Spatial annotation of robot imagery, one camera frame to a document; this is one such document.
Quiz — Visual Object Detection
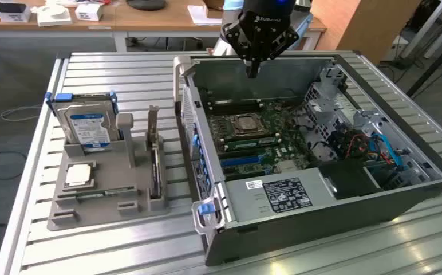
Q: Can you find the loose silver CPU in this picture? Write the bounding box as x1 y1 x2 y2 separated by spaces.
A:
64 164 92 184

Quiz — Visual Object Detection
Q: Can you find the blue SATA wire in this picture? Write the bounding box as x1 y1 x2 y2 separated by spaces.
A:
371 133 407 172

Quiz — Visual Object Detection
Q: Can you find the grey parts rack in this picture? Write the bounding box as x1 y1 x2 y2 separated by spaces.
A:
47 113 168 232

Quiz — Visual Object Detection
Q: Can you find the blue expansion slot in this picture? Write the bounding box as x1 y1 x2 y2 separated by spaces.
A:
220 156 263 167

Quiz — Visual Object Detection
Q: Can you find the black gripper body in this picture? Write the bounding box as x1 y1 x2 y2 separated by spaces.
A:
239 0 295 61

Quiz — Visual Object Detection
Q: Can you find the black monitor base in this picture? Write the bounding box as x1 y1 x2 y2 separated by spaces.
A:
124 0 167 11

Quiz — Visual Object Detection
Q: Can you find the wooden desk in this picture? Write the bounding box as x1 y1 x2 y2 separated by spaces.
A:
112 0 328 53
0 0 115 40

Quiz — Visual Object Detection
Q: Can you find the brown cardboard box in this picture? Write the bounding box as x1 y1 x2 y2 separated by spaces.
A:
202 0 228 12

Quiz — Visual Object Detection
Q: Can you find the white floor device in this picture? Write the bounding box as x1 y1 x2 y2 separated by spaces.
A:
391 34 411 62

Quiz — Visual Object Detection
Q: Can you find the white table frame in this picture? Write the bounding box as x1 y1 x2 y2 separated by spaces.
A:
401 0 442 81

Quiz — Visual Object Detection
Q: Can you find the loose green RAM stick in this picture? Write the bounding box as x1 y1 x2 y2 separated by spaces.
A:
76 188 128 197

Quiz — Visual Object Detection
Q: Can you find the grey power supply unit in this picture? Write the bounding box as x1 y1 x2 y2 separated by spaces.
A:
220 167 337 223

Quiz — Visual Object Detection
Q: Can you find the green motherboard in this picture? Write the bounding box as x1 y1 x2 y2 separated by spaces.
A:
204 97 322 178

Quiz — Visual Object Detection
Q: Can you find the white printed box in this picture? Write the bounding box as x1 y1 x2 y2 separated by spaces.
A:
75 3 104 22

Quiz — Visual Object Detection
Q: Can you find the graphics card with metal bracket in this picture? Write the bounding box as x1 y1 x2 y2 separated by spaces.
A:
146 105 164 199

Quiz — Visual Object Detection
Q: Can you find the black fan shroud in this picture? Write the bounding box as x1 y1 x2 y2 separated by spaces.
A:
318 159 382 200

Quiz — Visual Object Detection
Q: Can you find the round white dispenser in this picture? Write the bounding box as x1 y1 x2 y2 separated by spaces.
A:
36 3 72 28

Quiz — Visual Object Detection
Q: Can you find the black slanted pole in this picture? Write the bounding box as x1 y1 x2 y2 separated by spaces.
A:
406 27 442 98

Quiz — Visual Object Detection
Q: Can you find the white box with black lid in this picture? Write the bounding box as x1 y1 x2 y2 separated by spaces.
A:
0 2 31 22

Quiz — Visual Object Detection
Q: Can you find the black open PC case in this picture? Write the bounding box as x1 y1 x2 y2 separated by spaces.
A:
172 51 442 267

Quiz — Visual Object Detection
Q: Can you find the white floor cable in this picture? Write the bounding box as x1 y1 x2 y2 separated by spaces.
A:
0 103 46 121

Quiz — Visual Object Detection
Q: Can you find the red wire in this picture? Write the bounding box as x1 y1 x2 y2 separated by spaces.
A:
350 134 367 153

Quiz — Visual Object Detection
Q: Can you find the wooden cabinet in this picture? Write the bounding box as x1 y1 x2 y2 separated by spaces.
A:
308 0 423 66

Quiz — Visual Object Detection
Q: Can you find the white paper stack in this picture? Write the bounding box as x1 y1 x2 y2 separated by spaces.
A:
187 5 224 27

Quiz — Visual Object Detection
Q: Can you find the hard disk in blue carrier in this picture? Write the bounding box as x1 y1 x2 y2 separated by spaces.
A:
44 91 119 150

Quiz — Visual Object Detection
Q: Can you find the installed green RAM stick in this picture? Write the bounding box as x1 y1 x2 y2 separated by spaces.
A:
227 136 275 151

